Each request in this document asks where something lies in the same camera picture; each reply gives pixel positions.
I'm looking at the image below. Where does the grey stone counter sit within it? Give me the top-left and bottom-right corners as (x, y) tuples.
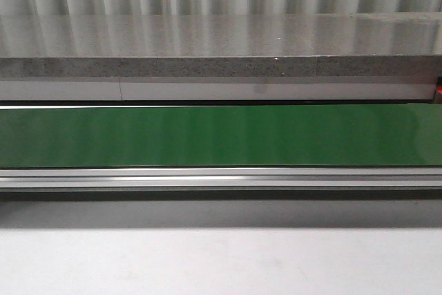
(1, 12), (441, 104)

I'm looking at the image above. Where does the green conveyor belt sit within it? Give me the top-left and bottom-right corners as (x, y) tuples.
(1, 104), (441, 200)

